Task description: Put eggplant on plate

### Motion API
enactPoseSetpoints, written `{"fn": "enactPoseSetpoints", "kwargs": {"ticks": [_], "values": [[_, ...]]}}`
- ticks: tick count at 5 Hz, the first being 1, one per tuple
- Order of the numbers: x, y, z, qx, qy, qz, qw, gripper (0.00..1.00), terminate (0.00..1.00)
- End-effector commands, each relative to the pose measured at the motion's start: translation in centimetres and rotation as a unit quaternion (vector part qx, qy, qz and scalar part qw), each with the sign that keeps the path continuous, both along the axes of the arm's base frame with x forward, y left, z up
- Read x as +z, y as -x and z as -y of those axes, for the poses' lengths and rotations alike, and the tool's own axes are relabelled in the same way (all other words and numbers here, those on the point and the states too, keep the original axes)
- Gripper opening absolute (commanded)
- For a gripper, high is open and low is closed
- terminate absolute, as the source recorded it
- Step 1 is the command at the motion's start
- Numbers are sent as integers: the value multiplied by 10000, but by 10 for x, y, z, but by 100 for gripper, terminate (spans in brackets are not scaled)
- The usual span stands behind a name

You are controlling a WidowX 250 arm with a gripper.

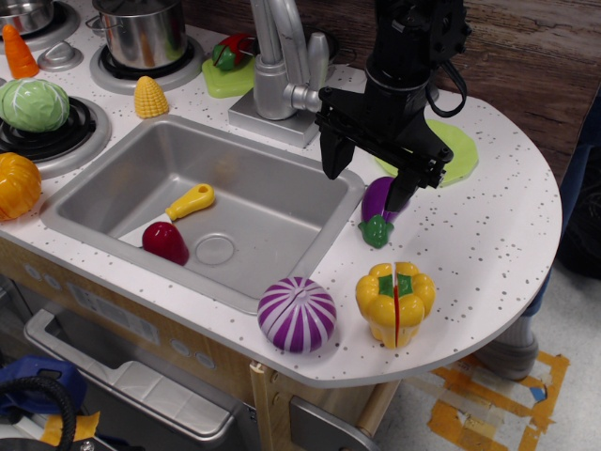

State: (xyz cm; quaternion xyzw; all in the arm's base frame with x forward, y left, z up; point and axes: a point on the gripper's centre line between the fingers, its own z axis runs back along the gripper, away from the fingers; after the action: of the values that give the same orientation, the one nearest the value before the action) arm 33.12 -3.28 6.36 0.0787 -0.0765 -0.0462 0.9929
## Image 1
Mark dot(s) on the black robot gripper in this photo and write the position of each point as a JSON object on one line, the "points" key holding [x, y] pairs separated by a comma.
{"points": [[387, 121]]}

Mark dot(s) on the purple toy eggplant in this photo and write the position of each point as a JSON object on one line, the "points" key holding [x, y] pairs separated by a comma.
{"points": [[376, 223]]}

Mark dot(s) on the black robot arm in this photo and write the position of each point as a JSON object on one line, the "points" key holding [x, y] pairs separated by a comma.
{"points": [[414, 39]]}

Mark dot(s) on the light green toy plate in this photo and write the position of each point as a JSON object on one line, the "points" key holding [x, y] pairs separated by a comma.
{"points": [[464, 148]]}

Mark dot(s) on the grey toy sink basin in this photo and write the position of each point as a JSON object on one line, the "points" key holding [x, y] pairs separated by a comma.
{"points": [[275, 214]]}

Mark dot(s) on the silver toy faucet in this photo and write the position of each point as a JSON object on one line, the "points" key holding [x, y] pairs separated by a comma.
{"points": [[289, 71]]}

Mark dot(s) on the yellow toy bell pepper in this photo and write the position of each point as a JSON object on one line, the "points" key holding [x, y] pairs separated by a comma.
{"points": [[394, 299]]}

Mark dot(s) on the purple striped toy onion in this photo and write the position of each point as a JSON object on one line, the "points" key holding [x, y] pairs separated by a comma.
{"points": [[297, 315]]}

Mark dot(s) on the green toy cutting board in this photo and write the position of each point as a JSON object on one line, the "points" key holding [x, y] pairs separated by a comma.
{"points": [[229, 83]]}

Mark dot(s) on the red green toy vegetable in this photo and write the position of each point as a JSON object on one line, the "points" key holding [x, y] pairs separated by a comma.
{"points": [[231, 51]]}

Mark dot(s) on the red toy pepper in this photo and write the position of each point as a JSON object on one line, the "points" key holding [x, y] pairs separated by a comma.
{"points": [[164, 240]]}

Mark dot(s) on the yellow toy corn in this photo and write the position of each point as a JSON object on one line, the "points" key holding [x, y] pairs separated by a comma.
{"points": [[149, 99]]}

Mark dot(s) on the grey sock foot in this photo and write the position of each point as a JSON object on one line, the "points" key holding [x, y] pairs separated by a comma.
{"points": [[513, 353]]}

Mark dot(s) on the silver toy pot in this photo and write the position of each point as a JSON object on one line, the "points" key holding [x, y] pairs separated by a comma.
{"points": [[143, 35]]}

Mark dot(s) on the grey stove knob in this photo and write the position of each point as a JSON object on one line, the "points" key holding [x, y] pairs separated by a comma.
{"points": [[60, 57]]}

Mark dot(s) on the grey toy oven door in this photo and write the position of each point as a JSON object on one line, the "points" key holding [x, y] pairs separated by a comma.
{"points": [[143, 400]]}

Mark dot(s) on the green toy cabbage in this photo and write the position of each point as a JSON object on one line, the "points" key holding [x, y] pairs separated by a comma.
{"points": [[34, 105]]}

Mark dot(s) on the orange toy pumpkin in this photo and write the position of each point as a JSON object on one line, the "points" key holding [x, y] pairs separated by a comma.
{"points": [[20, 185]]}

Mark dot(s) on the orange toy carrot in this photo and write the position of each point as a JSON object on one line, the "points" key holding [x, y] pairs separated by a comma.
{"points": [[21, 62]]}

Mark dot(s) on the silver pot at corner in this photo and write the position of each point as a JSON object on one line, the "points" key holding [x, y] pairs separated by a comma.
{"points": [[27, 16]]}

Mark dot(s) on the blue black object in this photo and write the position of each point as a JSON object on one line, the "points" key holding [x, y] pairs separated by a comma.
{"points": [[36, 384]]}

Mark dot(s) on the yellow handled toy knife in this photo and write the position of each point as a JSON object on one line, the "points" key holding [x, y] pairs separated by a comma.
{"points": [[199, 197]]}

